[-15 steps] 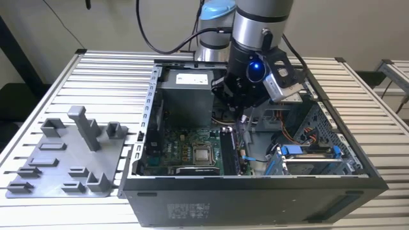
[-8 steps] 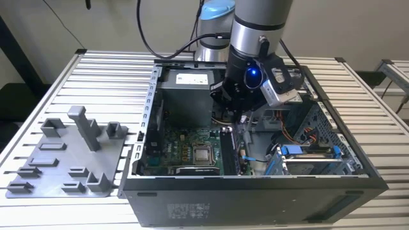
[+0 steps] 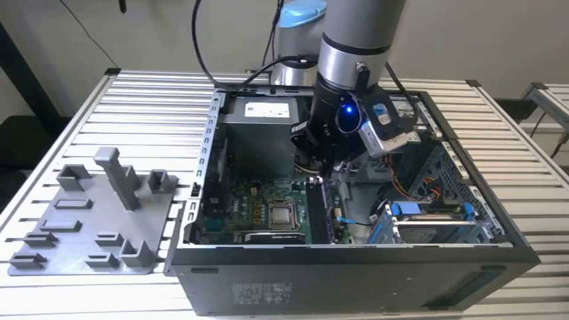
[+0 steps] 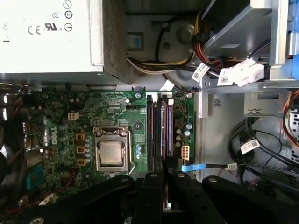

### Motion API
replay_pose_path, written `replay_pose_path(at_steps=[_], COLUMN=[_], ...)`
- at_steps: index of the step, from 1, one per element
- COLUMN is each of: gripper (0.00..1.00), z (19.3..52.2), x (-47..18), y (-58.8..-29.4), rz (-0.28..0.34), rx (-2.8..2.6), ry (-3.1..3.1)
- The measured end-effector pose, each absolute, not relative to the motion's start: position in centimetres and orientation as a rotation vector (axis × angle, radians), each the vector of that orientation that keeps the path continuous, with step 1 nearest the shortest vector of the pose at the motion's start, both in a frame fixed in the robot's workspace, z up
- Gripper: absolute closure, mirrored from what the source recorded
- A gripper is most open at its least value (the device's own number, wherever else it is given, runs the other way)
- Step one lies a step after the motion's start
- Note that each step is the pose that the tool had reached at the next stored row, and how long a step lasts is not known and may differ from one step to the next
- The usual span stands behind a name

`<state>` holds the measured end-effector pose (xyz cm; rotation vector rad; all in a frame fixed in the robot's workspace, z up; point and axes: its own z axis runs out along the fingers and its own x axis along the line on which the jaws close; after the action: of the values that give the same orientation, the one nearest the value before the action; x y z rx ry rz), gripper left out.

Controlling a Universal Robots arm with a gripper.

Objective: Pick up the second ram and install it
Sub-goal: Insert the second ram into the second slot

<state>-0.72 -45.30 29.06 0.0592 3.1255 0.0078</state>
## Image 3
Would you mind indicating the black RAM slot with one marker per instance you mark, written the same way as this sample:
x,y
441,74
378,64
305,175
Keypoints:
x,y
311,213

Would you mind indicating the grey metal drive cage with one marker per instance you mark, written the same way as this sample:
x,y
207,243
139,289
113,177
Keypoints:
x,y
373,171

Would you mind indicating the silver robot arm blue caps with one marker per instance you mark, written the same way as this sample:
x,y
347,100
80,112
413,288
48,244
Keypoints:
x,y
355,43

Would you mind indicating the green motherboard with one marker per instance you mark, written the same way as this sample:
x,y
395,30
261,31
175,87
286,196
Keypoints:
x,y
239,200

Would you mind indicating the black PC case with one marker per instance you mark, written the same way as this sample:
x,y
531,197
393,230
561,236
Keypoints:
x,y
337,283

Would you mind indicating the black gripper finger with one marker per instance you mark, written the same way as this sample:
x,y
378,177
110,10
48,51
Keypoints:
x,y
302,136
331,165

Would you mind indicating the CPU socket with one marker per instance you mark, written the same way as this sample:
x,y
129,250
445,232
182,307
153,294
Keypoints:
x,y
267,216

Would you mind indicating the grey plastic parts rack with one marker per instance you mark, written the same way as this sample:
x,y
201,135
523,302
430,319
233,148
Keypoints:
x,y
101,220

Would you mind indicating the grey power supply unit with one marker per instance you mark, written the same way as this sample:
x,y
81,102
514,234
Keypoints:
x,y
257,146

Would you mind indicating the black hanging object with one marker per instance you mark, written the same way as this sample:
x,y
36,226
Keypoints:
x,y
121,5

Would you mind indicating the metal slat side table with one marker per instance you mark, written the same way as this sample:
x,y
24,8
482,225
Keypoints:
x,y
549,100

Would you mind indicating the black graphics card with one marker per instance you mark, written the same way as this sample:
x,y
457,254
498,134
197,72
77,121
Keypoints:
x,y
275,238

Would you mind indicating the black table corner cap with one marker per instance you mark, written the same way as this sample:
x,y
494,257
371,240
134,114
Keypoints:
x,y
473,83
112,71

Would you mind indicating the silver CPU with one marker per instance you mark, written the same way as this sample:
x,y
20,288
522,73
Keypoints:
x,y
282,216

